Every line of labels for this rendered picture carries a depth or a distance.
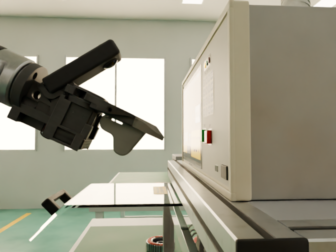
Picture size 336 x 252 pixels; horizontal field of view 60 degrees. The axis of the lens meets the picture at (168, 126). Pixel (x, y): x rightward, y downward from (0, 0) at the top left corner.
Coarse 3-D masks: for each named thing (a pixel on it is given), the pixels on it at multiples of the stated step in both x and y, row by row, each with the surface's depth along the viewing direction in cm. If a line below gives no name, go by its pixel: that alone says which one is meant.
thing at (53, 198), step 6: (60, 192) 63; (66, 192) 66; (48, 198) 56; (54, 198) 58; (60, 198) 65; (66, 198) 65; (42, 204) 56; (48, 204) 56; (54, 204) 56; (48, 210) 56; (54, 210) 56
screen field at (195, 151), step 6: (192, 132) 55; (198, 132) 49; (192, 138) 55; (198, 138) 49; (192, 144) 55; (198, 144) 49; (192, 150) 55; (198, 150) 49; (192, 156) 55; (198, 156) 49
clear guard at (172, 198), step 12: (84, 192) 61; (96, 192) 61; (108, 192) 61; (120, 192) 61; (132, 192) 61; (144, 192) 61; (168, 192) 61; (72, 204) 50; (84, 204) 50; (96, 204) 50; (108, 204) 50; (120, 204) 50; (132, 204) 50; (144, 204) 50; (156, 204) 51; (168, 204) 51; (180, 204) 51
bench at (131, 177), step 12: (120, 180) 299; (132, 180) 299; (144, 180) 299; (156, 180) 299; (168, 180) 299; (96, 216) 195; (120, 216) 365; (132, 216) 367; (144, 216) 368; (156, 216) 369
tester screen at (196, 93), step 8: (192, 80) 56; (192, 88) 56; (184, 96) 68; (192, 96) 56; (184, 104) 68; (192, 104) 56; (184, 112) 68; (184, 120) 68; (184, 128) 68; (192, 128) 56; (184, 136) 68; (184, 144) 68; (184, 152) 68; (200, 152) 47; (200, 160) 47
